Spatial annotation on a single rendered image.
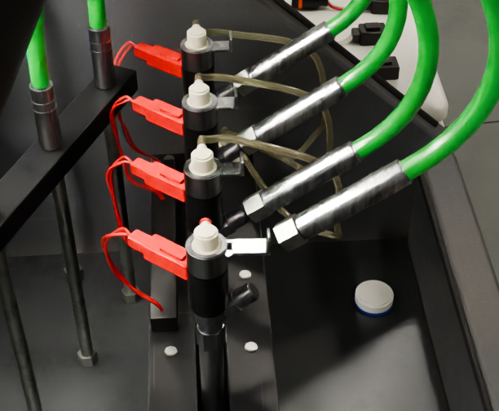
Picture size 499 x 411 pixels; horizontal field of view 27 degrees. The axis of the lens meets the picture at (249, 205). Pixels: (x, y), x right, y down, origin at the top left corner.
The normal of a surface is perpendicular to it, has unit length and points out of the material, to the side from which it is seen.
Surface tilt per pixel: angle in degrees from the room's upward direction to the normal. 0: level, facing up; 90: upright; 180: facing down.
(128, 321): 0
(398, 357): 0
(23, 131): 90
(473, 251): 0
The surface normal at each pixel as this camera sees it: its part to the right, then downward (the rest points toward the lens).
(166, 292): 0.00, -0.74
